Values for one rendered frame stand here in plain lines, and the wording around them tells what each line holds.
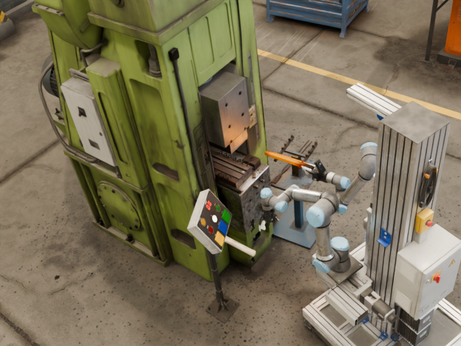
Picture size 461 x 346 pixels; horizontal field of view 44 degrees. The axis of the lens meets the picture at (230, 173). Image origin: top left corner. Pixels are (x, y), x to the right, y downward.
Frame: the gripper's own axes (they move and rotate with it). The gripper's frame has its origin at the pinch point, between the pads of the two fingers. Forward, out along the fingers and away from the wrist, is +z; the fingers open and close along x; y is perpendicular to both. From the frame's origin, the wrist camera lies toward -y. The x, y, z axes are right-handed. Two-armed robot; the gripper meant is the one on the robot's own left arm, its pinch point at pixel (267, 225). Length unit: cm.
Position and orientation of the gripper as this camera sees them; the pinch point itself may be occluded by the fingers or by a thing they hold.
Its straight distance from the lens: 393.2
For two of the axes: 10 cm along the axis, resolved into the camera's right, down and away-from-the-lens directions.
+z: 1.2, 7.2, 6.8
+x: 8.0, -4.7, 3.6
